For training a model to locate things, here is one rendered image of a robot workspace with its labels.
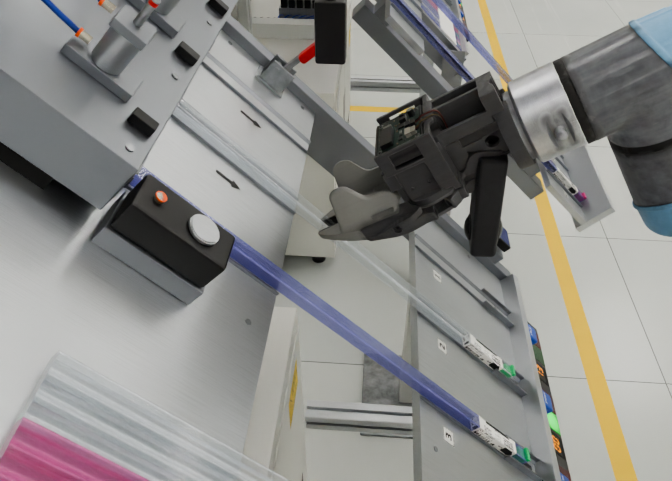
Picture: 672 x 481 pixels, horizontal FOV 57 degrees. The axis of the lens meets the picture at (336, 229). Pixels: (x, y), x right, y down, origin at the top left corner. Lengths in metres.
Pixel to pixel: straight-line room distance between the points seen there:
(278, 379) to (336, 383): 0.78
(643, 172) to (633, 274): 1.61
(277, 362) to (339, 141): 0.35
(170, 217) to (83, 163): 0.06
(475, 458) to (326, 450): 0.95
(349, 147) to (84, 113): 0.44
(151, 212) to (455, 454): 0.37
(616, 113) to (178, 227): 0.34
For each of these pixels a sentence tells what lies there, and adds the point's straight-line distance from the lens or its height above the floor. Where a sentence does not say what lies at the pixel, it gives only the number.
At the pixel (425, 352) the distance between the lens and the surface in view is 0.66.
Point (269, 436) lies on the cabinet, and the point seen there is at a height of 0.62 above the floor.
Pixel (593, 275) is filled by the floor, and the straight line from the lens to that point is 2.13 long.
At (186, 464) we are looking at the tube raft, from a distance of 0.39.
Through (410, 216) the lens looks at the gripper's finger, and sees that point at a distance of 0.55.
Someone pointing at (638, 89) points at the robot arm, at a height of 1.13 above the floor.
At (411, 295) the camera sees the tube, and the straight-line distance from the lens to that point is 0.67.
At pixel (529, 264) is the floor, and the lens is 2.10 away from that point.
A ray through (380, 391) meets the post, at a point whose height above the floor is 0.01.
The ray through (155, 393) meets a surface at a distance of 0.41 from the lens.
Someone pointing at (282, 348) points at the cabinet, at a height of 0.62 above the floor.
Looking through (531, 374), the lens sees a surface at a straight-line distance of 0.81.
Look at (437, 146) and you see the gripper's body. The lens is 0.53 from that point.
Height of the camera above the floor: 1.35
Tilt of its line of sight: 39 degrees down
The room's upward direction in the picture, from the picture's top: straight up
